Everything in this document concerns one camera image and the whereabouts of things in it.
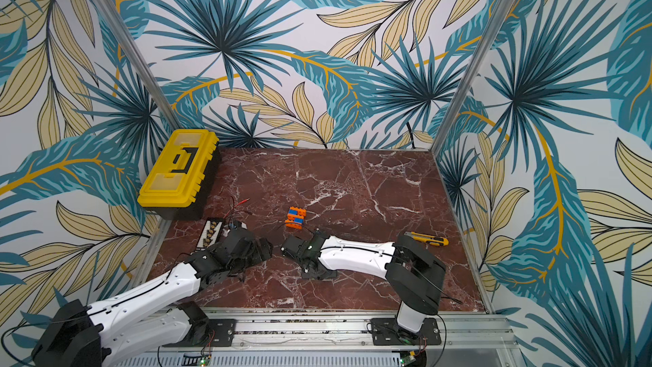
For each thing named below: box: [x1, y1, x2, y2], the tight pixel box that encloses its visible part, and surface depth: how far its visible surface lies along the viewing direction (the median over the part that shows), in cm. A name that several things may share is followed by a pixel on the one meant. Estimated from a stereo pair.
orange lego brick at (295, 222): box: [285, 214, 305, 230], surface depth 97 cm
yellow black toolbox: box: [137, 129, 222, 221], surface depth 92 cm
